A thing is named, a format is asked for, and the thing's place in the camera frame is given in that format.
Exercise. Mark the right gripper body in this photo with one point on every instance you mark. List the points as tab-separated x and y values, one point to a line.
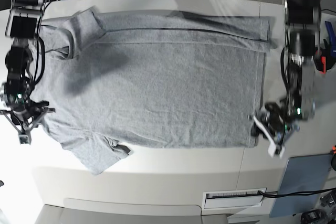
23	111

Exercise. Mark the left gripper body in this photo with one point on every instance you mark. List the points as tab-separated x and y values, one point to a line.
279	121

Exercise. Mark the grey blue tablet board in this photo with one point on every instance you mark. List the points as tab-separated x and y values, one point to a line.
302	173

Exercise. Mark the blue handled tool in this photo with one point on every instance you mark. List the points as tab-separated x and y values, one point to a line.
331	33

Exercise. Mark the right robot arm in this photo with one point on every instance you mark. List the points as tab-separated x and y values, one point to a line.
25	63

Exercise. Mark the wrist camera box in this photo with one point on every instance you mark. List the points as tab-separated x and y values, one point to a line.
276	150
24	138

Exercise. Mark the black and red clamp tool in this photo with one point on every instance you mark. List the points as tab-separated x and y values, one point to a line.
324	58

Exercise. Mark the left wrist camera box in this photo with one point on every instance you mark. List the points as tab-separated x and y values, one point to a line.
276	150

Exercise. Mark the black device bottom right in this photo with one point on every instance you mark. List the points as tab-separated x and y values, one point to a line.
313	216

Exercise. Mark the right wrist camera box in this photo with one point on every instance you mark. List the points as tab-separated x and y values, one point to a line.
24	138

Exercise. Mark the grey T-shirt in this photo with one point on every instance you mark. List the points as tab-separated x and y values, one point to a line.
145	79

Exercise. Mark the white table cable grommet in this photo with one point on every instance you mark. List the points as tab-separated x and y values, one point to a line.
232	199

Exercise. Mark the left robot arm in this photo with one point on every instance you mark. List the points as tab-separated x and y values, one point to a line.
302	36

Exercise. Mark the orange black tool at edge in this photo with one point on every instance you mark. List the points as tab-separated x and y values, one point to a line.
333	159

